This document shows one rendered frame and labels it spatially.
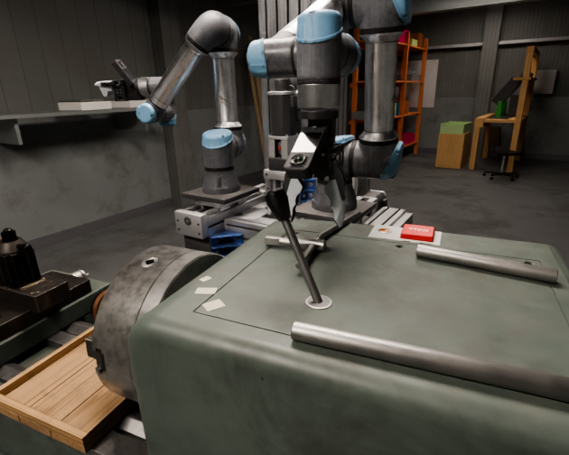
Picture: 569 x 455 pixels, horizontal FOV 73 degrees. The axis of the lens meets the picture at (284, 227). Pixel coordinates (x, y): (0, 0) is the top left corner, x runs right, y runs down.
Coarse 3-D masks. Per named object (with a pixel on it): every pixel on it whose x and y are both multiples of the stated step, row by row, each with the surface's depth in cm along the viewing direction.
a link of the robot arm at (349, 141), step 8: (336, 136) 123; (344, 136) 118; (352, 136) 118; (344, 144) 117; (352, 144) 116; (344, 152) 116; (352, 152) 115; (344, 160) 116; (352, 160) 115; (344, 168) 118; (352, 168) 116; (328, 176) 120; (352, 176) 120
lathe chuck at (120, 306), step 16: (144, 256) 74; (160, 256) 73; (176, 256) 73; (128, 272) 70; (144, 272) 70; (160, 272) 69; (112, 288) 69; (128, 288) 68; (144, 288) 67; (112, 304) 67; (128, 304) 66; (96, 320) 67; (112, 320) 66; (128, 320) 65; (96, 336) 67; (112, 336) 65; (128, 336) 64; (112, 352) 65; (128, 352) 64; (96, 368) 68; (112, 368) 66; (128, 368) 64; (112, 384) 68; (128, 384) 66
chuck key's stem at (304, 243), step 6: (270, 240) 71; (276, 240) 71; (282, 240) 71; (288, 240) 70; (300, 240) 69; (306, 240) 69; (312, 240) 69; (318, 240) 69; (324, 240) 69; (306, 246) 69; (318, 246) 68; (324, 246) 68
